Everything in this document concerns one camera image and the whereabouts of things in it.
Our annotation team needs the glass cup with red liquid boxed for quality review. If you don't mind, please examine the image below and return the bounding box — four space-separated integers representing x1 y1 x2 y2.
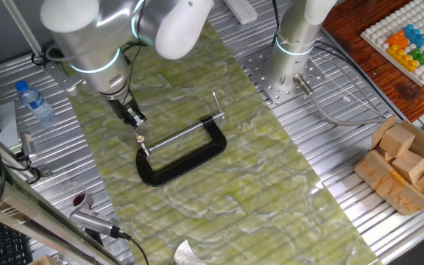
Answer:
60 181 96 213

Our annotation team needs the grey paper sheet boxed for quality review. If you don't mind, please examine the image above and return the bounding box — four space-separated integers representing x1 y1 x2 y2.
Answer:
0 100 20 149

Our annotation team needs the orange building block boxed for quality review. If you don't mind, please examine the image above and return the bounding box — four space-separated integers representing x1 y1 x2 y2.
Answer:
385 29 410 51

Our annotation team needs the thin metal pole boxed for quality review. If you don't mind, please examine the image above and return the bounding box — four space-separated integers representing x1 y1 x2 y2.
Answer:
1 0 44 58

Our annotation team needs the white crumpled tissue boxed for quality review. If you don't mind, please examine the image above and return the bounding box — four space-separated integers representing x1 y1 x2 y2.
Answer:
173 239 208 265

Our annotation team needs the aluminium frame bar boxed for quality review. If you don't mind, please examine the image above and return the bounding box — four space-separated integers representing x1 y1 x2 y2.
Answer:
0 158 125 265

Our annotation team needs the blue building block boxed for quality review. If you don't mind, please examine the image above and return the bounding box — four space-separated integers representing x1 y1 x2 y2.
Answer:
403 24 424 49

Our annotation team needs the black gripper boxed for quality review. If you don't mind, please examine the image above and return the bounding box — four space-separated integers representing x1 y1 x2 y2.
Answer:
105 91 148 130

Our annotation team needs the green marble pattern mat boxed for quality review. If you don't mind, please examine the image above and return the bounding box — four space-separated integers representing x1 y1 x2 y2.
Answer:
66 21 382 265

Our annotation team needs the white studded building baseplate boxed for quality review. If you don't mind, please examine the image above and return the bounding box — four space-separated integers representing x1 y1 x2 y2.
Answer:
359 0 424 87

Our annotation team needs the black camera cable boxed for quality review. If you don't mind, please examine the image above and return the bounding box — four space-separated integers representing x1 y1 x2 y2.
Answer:
117 230 151 265

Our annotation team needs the silver ribbed camera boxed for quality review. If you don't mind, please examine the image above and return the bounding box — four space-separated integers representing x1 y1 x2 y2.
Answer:
69 207 121 239

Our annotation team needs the clear plastic water bottle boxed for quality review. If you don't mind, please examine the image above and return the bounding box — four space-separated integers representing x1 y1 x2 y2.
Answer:
14 79 56 124

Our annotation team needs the white power strip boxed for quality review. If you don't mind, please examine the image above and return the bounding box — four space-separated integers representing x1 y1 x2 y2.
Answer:
222 0 259 26

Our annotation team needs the tan cardboard piece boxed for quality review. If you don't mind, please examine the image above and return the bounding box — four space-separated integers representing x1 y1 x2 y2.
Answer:
27 255 57 265

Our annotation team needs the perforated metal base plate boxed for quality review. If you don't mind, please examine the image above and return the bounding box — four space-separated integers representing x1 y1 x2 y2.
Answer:
240 46 333 105

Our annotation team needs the thin white cable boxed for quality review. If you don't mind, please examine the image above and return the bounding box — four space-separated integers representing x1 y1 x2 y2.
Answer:
312 43 390 119

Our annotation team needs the green building block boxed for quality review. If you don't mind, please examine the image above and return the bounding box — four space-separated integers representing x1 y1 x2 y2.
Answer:
408 47 424 66

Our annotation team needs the grey cable with metal connector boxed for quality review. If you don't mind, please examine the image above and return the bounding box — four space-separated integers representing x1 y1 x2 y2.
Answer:
292 73 399 128

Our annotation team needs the yellow building block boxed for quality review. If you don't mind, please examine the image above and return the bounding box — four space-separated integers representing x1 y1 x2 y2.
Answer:
386 44 420 73

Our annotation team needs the brown wooden board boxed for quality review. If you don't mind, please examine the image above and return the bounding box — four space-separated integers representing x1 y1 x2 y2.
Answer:
321 0 424 123

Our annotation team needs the brown cardboard box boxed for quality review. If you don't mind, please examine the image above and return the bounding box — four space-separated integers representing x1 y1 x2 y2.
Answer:
353 115 424 217

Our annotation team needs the small camera on metal bracket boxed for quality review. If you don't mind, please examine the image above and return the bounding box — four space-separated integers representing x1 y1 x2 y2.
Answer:
14 131 39 163

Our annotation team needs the black C-clamp frame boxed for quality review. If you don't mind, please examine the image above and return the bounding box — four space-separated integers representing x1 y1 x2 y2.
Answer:
135 116 228 188

